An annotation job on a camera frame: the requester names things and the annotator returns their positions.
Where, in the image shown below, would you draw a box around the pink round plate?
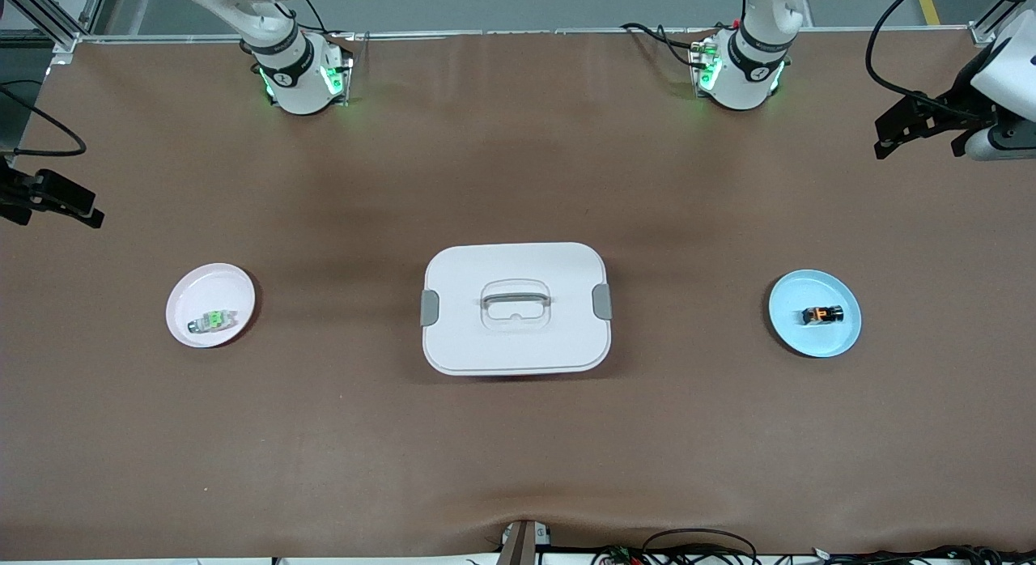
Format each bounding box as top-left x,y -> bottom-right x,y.
165,262 -> 257,349

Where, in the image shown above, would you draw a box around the blue round plate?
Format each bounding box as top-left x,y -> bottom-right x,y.
768,269 -> 863,359

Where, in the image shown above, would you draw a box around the white lidded box grey latches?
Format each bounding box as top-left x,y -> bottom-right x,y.
420,241 -> 614,377

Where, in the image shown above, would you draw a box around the brown table mat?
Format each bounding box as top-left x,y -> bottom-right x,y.
0,29 -> 1036,561

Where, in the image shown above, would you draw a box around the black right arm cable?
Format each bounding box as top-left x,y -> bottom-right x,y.
0,83 -> 87,158

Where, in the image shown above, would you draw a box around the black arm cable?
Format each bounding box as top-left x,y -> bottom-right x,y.
0,83 -> 87,158
864,0 -> 984,121

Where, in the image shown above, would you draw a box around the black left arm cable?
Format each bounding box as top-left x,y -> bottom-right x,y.
864,0 -> 984,121

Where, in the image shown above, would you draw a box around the green and clear switch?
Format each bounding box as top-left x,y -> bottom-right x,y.
187,308 -> 238,334

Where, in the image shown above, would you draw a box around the black base cable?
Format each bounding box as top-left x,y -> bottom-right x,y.
622,21 -> 717,72
295,0 -> 357,41

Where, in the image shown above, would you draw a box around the black cable bundle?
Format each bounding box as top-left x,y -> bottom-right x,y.
591,529 -> 1036,565

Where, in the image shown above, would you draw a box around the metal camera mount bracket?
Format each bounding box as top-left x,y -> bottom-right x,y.
498,519 -> 553,565

